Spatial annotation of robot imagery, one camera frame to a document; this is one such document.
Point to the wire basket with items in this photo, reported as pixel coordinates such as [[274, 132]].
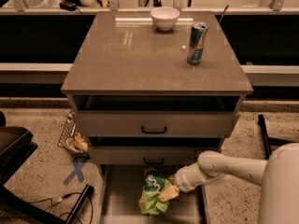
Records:
[[71, 139]]

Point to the drawer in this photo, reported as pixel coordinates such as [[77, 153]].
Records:
[[149, 151], [155, 116], [123, 191]]

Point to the black stand leg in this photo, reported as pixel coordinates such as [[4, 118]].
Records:
[[269, 143]]

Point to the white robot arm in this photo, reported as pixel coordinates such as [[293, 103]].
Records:
[[278, 176]]

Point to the black bar on floor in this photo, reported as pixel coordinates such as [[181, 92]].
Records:
[[83, 196]]

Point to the top drawer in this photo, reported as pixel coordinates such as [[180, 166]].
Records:
[[155, 116]]

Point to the middle drawer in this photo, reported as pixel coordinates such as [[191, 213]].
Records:
[[149, 151]]

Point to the white bowl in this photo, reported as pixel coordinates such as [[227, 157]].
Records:
[[164, 18]]

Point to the green rice chip bag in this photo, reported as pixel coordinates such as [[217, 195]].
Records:
[[154, 183]]

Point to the blue energy drink can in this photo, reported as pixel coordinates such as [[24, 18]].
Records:
[[197, 42]]

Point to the black power adapter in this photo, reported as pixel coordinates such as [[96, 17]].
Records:
[[68, 6]]

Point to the bottom drawer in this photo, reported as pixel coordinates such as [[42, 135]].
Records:
[[123, 191]]

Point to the grey drawer cabinet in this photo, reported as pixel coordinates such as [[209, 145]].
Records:
[[125, 55]]

